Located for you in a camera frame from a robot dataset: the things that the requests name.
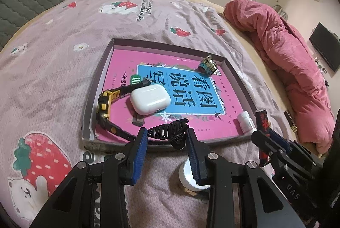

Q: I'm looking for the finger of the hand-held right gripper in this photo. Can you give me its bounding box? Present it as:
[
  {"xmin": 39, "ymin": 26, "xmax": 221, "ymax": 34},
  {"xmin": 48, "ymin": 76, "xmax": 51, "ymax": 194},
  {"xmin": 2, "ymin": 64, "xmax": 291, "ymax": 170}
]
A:
[
  {"xmin": 251, "ymin": 130, "xmax": 290, "ymax": 173},
  {"xmin": 268, "ymin": 129, "xmax": 323, "ymax": 179}
]

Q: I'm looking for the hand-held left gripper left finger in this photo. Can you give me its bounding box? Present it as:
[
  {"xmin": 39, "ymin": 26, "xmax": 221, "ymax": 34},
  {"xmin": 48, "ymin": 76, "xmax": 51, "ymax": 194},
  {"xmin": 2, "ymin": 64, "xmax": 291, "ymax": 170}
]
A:
[{"xmin": 29, "ymin": 127, "xmax": 149, "ymax": 228}]

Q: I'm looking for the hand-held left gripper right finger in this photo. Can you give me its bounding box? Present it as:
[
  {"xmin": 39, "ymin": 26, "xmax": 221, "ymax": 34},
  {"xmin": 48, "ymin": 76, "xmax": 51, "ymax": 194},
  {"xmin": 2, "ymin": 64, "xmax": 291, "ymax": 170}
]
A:
[{"xmin": 185, "ymin": 127, "xmax": 306, "ymax": 228}]

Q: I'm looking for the white round lid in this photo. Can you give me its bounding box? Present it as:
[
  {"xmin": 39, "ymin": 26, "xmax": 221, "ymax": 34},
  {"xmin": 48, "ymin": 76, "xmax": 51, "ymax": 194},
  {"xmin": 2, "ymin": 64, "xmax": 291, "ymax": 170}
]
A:
[{"xmin": 178, "ymin": 160, "xmax": 213, "ymax": 198}]

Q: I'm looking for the grey cardboard box tray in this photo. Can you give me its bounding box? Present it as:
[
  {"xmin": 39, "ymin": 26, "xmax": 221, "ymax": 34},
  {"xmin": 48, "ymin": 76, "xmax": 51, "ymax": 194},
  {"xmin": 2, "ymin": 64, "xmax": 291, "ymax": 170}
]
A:
[{"xmin": 81, "ymin": 37, "xmax": 259, "ymax": 153}]

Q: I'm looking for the dark red patterned tube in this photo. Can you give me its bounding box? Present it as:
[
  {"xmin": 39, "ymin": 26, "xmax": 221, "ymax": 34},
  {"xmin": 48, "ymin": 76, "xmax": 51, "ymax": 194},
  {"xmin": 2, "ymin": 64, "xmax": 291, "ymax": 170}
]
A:
[{"xmin": 254, "ymin": 108, "xmax": 273, "ymax": 167}]

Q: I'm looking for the black hair claw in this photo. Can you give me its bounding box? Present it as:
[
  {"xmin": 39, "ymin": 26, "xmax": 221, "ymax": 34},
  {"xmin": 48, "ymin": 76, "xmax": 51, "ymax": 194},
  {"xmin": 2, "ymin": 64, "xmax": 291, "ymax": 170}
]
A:
[{"xmin": 147, "ymin": 118, "xmax": 190, "ymax": 150}]

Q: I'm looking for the small white bottle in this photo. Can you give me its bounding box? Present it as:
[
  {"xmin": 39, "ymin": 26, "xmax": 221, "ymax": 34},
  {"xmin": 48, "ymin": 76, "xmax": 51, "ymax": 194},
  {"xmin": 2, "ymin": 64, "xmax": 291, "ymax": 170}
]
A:
[{"xmin": 237, "ymin": 112, "xmax": 257, "ymax": 135}]

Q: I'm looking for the white earbuds case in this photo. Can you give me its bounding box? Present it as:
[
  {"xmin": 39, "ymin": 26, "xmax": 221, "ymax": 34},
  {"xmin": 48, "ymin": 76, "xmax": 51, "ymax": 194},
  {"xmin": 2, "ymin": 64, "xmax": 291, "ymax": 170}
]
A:
[{"xmin": 130, "ymin": 85, "xmax": 171, "ymax": 115}]

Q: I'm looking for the yellow and black wristwatch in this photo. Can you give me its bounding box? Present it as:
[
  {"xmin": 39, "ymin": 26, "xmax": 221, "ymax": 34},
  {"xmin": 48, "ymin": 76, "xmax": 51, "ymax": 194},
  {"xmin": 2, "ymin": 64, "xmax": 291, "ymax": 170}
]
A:
[{"xmin": 96, "ymin": 77, "xmax": 153, "ymax": 143}]

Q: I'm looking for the small gold metal ornament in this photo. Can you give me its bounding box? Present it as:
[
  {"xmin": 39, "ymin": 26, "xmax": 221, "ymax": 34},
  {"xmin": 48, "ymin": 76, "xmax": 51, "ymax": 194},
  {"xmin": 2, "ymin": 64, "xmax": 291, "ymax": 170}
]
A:
[{"xmin": 198, "ymin": 55, "xmax": 218, "ymax": 76}]

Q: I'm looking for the pink book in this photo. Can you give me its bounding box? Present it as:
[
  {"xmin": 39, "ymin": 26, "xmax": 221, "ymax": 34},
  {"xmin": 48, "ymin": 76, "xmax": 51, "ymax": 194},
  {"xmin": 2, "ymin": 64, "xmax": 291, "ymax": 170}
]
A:
[{"xmin": 94, "ymin": 48, "xmax": 246, "ymax": 144}]

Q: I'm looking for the pink quilt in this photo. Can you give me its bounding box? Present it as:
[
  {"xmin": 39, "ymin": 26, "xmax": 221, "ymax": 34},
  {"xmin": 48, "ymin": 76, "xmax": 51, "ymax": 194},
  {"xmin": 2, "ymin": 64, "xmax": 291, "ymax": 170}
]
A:
[{"xmin": 223, "ymin": 0, "xmax": 335, "ymax": 154}]

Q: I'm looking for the black television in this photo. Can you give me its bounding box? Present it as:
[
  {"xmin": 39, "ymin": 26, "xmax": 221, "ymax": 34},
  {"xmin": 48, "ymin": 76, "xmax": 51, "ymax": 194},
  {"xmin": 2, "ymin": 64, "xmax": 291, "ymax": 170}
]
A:
[{"xmin": 309, "ymin": 22, "xmax": 340, "ymax": 72}]

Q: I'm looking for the pink strawberry printed blanket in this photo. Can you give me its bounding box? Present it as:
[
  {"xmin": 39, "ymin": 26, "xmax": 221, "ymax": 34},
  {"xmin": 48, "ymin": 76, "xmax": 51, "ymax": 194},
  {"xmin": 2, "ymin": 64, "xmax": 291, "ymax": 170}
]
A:
[{"xmin": 0, "ymin": 0, "xmax": 293, "ymax": 228}]

